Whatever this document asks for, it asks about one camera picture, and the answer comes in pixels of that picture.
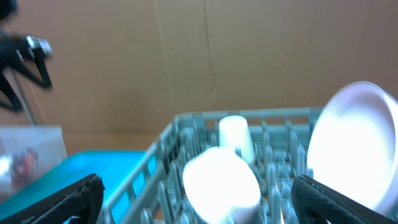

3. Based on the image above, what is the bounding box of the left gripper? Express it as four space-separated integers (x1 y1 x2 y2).
1 34 52 111

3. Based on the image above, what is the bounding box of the clear plastic bin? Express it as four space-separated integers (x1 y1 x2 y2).
1 125 68 202

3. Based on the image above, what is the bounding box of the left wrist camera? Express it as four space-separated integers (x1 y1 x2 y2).
26 35 52 55

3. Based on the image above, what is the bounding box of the teal serving tray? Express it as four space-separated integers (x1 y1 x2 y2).
1 151 145 220

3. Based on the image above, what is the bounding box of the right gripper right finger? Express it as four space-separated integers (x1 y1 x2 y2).
291 175 397 224

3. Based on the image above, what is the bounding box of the grey dishwasher rack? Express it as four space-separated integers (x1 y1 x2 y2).
98 108 321 223

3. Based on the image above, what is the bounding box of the white paper cup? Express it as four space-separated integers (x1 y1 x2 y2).
219 115 256 164

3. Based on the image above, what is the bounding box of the large white plate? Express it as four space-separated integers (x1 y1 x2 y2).
307 82 397 215

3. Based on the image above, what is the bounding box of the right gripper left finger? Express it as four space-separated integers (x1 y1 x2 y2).
1 174 105 224

